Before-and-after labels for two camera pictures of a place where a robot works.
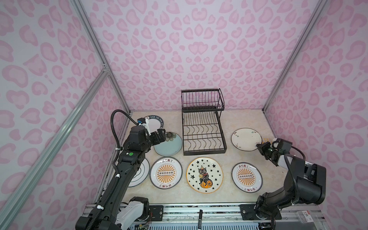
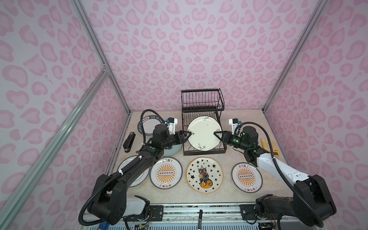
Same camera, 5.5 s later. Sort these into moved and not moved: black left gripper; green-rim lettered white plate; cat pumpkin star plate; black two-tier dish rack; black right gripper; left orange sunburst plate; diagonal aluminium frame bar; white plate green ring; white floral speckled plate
Moved: black right gripper; black left gripper; white floral speckled plate
Not moved: green-rim lettered white plate; cat pumpkin star plate; left orange sunburst plate; diagonal aluminium frame bar; white plate green ring; black two-tier dish rack
